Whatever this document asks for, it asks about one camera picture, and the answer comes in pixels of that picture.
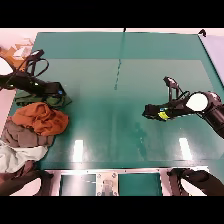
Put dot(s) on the green garment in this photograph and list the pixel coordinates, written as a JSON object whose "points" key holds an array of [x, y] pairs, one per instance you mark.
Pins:
{"points": [[56, 101]]}

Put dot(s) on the orange garment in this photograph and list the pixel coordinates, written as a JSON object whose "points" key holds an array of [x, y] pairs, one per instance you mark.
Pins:
{"points": [[41, 118]]}

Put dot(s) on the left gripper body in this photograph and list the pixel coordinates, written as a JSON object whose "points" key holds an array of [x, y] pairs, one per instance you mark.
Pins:
{"points": [[53, 89]]}

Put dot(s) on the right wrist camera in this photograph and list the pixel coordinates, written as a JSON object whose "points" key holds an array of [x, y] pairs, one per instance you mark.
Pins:
{"points": [[171, 84]]}

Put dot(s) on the brown garment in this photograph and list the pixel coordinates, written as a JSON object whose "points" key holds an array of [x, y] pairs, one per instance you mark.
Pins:
{"points": [[21, 136]]}

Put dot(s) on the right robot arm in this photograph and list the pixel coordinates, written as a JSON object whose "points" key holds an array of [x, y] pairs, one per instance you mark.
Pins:
{"points": [[216, 117]]}

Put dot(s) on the thin dark pole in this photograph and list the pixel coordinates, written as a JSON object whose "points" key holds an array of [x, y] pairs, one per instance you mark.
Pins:
{"points": [[124, 30]]}

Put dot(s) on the white garment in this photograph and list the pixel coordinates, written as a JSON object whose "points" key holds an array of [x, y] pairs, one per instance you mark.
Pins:
{"points": [[15, 156]]}

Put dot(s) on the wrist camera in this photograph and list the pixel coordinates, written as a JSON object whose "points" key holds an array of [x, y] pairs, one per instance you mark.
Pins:
{"points": [[171, 84], [36, 55]]}

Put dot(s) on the silver frame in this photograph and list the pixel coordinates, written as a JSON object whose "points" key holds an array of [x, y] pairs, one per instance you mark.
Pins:
{"points": [[106, 181]]}

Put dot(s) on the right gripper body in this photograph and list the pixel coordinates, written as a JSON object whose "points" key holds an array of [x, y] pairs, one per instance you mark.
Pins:
{"points": [[154, 112]]}

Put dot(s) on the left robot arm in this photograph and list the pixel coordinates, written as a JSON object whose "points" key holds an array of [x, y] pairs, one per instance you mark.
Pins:
{"points": [[20, 82]]}

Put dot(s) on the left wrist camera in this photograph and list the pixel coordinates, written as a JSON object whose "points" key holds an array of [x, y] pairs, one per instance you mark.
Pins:
{"points": [[36, 55]]}

